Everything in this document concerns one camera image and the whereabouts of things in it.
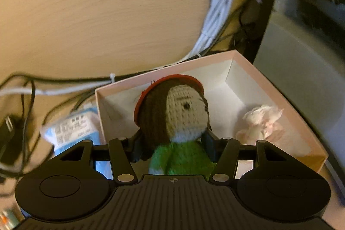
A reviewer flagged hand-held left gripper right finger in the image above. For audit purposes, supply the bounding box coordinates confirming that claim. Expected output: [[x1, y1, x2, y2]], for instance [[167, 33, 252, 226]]
[[202, 130, 294, 183]]

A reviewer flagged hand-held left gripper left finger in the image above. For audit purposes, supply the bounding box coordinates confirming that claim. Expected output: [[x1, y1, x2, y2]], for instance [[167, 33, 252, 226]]
[[54, 130, 143, 183]]

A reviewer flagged crocheted doll with red hat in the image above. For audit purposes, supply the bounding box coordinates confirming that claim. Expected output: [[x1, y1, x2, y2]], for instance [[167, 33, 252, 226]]
[[133, 74, 216, 177]]

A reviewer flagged blue tissue packet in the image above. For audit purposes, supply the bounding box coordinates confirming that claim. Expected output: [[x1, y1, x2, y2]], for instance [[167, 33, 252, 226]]
[[40, 104, 114, 179]]

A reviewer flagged pink cardboard box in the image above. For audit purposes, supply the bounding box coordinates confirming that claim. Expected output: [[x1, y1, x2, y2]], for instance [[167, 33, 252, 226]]
[[95, 49, 329, 174]]

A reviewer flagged white pink plush toy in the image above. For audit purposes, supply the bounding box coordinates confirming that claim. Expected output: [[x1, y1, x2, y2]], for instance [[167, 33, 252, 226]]
[[235, 104, 285, 145]]

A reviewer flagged large dark monitor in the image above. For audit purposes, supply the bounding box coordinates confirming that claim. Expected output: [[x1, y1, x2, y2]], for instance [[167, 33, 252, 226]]
[[253, 0, 345, 193]]

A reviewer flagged black power adapter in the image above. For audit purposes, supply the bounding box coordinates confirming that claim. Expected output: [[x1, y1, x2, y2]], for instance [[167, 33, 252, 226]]
[[0, 114, 27, 166]]

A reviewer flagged small orange marked object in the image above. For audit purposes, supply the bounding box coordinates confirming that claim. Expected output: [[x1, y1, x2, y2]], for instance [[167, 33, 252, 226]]
[[0, 208, 20, 230]]

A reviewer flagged black cable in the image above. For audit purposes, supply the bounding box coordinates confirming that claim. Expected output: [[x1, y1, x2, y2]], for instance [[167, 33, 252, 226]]
[[0, 72, 114, 174], [205, 0, 281, 58]]

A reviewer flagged white cable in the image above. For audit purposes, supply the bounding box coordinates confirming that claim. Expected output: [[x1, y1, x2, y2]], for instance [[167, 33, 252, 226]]
[[0, 0, 247, 97]]

